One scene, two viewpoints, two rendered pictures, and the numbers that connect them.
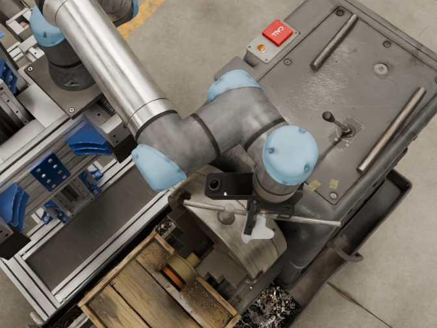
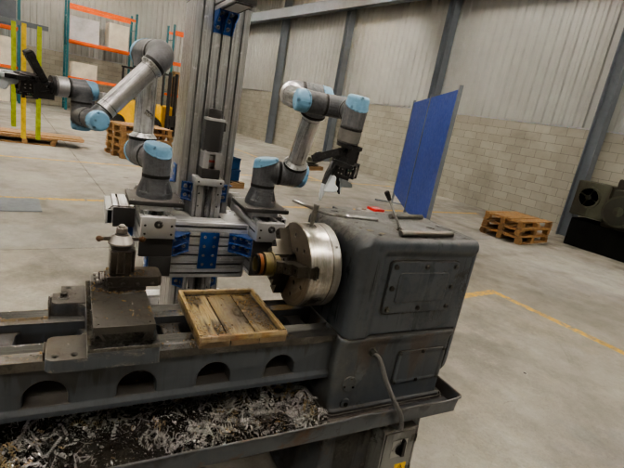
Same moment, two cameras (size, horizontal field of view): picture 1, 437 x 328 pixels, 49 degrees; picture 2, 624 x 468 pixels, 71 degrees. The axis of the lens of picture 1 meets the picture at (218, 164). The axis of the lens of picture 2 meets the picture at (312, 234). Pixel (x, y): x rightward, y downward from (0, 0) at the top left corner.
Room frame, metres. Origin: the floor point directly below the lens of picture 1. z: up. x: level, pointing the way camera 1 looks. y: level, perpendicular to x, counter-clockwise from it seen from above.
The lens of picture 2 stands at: (-1.19, -0.38, 1.62)
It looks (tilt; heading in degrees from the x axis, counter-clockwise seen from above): 15 degrees down; 13
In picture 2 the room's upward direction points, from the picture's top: 10 degrees clockwise
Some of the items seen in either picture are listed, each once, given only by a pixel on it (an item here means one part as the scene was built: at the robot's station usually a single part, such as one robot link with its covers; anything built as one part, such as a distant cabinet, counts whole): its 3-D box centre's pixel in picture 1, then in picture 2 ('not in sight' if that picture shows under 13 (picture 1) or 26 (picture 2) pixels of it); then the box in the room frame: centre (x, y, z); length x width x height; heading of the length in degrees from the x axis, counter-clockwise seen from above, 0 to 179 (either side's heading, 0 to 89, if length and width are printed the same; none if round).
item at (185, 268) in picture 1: (182, 268); (266, 264); (0.24, 0.11, 1.08); 0.09 x 0.09 x 0.09; 43
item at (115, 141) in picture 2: not in sight; (139, 141); (7.76, 6.21, 0.36); 1.26 x 0.86 x 0.73; 152
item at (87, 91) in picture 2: not in sight; (82, 90); (0.29, 0.99, 1.56); 0.11 x 0.08 x 0.09; 153
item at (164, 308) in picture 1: (159, 310); (229, 314); (0.16, 0.19, 0.89); 0.36 x 0.30 x 0.04; 43
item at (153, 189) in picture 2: not in sight; (155, 185); (0.47, 0.75, 1.21); 0.15 x 0.15 x 0.10
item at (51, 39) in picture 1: (60, 28); (266, 170); (0.81, 0.38, 1.33); 0.13 x 0.12 x 0.14; 122
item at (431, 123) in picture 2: not in sight; (416, 160); (7.19, -0.09, 1.18); 4.12 x 0.80 x 2.35; 12
